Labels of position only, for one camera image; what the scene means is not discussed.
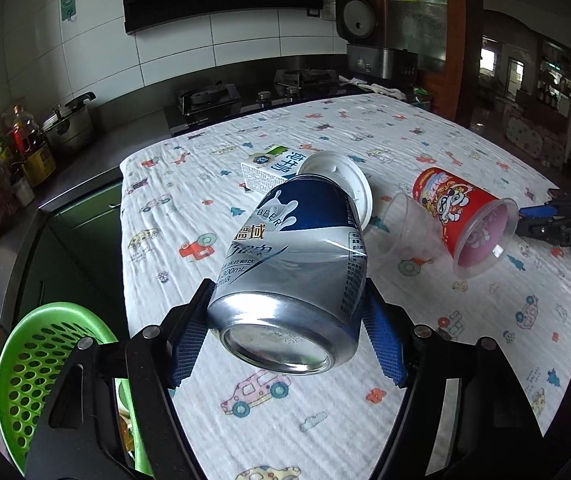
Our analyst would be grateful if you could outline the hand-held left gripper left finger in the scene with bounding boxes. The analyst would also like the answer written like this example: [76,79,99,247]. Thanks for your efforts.
[24,277,218,480]

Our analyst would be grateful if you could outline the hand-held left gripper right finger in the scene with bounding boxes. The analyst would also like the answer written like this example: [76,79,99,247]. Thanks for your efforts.
[363,280,549,480]

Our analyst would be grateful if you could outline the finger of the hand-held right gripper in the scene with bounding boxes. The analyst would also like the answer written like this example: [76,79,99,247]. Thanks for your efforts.
[515,215,565,247]
[518,187,571,221]

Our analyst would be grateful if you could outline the red printed clear cup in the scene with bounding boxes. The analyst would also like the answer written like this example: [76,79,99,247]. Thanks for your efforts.
[412,166,520,277]

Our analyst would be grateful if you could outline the silver blue beer can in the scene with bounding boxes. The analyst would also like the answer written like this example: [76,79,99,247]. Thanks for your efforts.
[206,173,369,375]

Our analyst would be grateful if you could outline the green plastic basket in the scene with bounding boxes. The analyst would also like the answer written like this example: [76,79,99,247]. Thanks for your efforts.
[0,301,153,480]

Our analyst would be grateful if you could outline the printed play fence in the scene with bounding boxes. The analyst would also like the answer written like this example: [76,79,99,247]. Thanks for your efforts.
[505,112,566,168]

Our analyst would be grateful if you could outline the printed white tablecloth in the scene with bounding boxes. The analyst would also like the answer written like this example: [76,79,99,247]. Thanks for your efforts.
[119,92,571,480]

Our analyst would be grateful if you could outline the small clear plastic cup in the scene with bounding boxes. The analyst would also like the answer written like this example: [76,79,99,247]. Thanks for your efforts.
[373,192,446,256]

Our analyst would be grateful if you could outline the green base cabinet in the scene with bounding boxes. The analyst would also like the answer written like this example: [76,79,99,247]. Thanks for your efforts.
[40,180,126,311]

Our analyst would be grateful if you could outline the white plastic lid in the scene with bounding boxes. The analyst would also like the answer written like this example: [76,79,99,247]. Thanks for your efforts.
[298,151,373,226]

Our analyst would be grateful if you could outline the green white milk carton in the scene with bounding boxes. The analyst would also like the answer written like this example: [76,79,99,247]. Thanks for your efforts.
[240,144,302,195]

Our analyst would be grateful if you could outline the white rag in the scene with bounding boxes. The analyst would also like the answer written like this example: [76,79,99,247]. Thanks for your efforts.
[339,75,406,102]

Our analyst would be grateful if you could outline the wooden glass door cabinet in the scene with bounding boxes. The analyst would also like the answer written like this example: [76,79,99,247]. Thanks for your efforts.
[355,0,486,126]

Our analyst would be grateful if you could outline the small dark sauce bottle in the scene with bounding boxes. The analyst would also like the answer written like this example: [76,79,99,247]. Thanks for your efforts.
[12,175,36,208]

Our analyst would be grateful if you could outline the black rice cooker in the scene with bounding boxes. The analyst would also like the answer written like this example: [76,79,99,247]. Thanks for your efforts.
[335,0,419,86]

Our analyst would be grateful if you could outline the steel pressure pot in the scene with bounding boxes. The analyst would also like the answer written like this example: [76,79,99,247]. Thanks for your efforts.
[40,91,97,153]

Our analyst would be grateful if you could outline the large cooking oil bottle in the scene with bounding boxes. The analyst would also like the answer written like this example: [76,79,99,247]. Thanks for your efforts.
[4,105,57,188]

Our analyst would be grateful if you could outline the black gas stove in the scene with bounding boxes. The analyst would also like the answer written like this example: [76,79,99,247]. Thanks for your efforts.
[164,67,361,136]

